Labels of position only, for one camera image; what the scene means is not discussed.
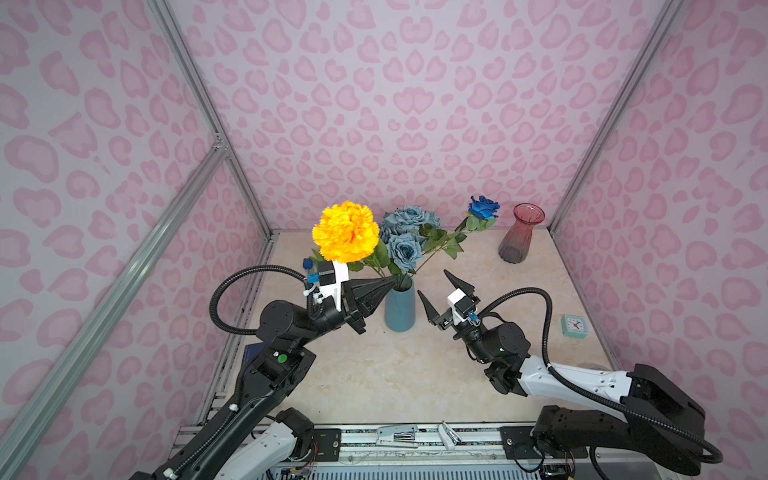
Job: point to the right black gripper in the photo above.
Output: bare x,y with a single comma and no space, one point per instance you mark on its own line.
448,318

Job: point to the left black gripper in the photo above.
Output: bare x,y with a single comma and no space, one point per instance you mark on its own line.
352,306

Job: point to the teal ceramic vase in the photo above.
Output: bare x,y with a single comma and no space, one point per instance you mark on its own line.
400,313

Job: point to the orange carnation stem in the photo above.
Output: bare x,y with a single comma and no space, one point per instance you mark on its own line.
348,235

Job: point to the blue rose stem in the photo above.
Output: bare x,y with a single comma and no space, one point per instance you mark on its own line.
481,214

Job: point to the dusty blue rose bouquet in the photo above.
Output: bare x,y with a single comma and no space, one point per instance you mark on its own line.
412,236

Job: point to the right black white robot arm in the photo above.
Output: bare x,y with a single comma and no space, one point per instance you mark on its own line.
639,410

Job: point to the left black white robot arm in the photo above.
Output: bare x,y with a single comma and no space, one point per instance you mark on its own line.
260,387

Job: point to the red glass vase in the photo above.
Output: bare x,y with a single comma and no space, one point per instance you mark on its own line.
516,243

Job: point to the small teal clock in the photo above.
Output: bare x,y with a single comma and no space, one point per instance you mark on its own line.
574,327

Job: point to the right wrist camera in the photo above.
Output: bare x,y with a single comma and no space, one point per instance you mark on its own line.
463,308

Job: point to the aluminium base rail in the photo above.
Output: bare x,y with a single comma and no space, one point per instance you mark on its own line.
403,451

